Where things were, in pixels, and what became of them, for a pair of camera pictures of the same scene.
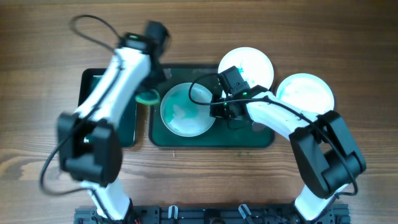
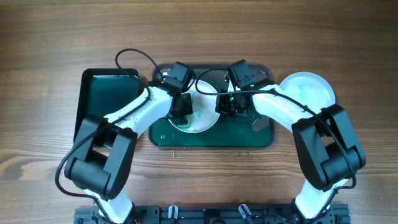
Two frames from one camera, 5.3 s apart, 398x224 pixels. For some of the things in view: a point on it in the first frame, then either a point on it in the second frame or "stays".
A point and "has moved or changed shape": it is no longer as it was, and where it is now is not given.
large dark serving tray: (219, 134) stays
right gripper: (219, 111) stays
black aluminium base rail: (214, 214) stays
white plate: (306, 92) stays
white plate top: (254, 66) -> (204, 116)
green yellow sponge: (150, 97) has moved or changed shape
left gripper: (157, 78) -> (184, 108)
